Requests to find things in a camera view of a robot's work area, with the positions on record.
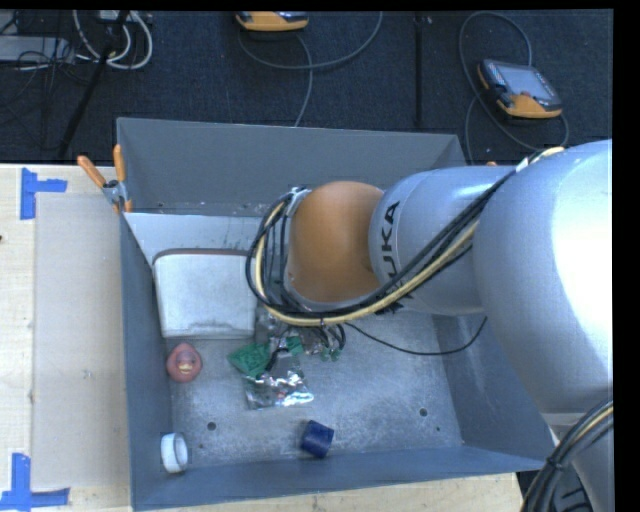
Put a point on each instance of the brown cardboard board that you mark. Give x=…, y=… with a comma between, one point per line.
x=75, y=325

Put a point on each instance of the white rectangular container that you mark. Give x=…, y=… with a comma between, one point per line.
x=205, y=295

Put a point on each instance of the silver foil packet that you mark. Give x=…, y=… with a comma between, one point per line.
x=277, y=390

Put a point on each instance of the dark blue cylinder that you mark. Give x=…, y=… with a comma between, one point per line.
x=317, y=438

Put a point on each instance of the pink toy duck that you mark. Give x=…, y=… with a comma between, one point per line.
x=184, y=363

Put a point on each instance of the grey metal bin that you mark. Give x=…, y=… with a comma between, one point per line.
x=380, y=400

